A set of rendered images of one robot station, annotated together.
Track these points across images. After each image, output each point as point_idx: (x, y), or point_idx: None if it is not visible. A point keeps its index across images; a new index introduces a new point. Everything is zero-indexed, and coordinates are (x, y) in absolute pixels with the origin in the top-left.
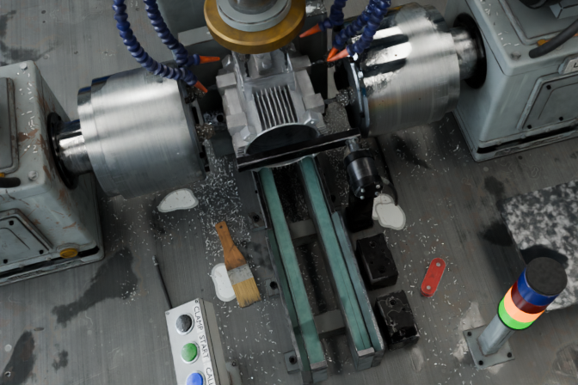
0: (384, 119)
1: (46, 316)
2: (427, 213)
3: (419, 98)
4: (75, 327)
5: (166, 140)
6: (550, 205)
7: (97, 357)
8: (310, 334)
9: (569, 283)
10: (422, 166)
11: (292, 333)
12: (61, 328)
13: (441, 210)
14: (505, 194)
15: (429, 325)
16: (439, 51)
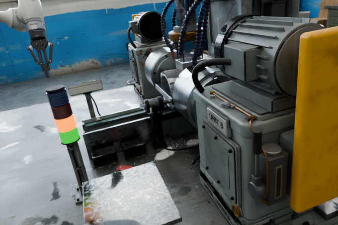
0: (174, 95)
1: (125, 100)
2: (164, 166)
3: (182, 93)
4: (121, 104)
5: (153, 60)
6: (149, 181)
7: (111, 109)
8: (96, 122)
9: (96, 191)
10: (193, 162)
11: (96, 117)
12: (121, 103)
13: (166, 171)
14: (179, 196)
15: (103, 173)
16: (200, 78)
